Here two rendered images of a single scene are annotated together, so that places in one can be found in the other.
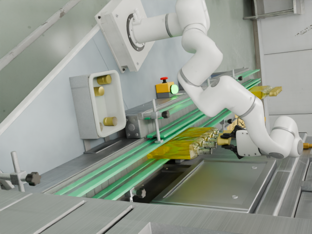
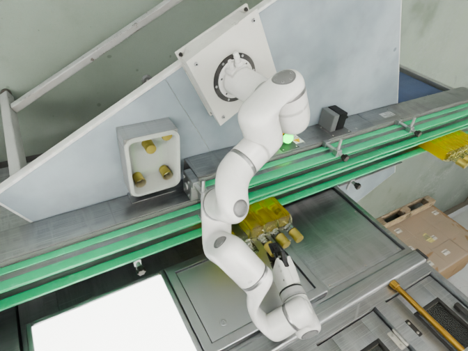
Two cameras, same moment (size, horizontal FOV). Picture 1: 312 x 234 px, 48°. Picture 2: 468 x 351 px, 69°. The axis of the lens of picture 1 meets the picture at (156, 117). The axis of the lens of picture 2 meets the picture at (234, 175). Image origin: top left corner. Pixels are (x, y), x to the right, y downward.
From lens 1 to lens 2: 0.92 m
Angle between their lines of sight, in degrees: 37
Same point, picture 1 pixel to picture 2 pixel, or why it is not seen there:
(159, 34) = not seen: hidden behind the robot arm
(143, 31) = (232, 88)
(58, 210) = not seen: outside the picture
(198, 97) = (206, 236)
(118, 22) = (198, 71)
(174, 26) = not seen: hidden behind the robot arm
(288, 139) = (283, 331)
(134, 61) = (218, 115)
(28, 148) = (49, 193)
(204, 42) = (220, 196)
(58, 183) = (52, 244)
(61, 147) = (96, 191)
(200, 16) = (262, 138)
